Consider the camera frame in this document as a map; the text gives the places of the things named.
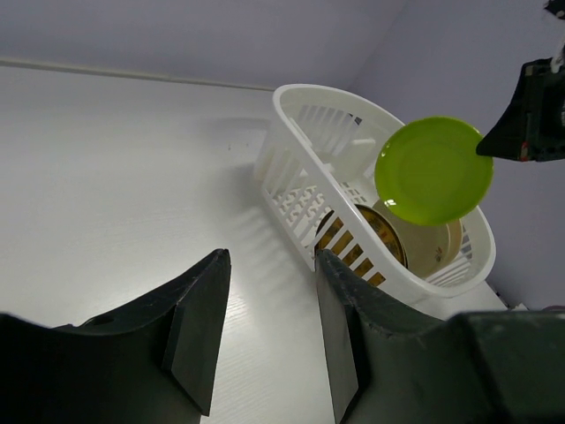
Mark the lime green plate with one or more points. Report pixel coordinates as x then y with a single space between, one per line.
428 171

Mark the yellow patterned plate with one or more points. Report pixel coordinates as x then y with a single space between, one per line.
384 231

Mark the white plastic dish rack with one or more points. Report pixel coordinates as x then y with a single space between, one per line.
317 164

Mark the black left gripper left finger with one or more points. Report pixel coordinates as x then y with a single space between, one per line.
151 360

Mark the cream plate with flower print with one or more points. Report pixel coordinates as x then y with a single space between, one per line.
428 248

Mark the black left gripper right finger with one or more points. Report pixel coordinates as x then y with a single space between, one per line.
389 363

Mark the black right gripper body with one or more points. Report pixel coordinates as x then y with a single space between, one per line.
531 129

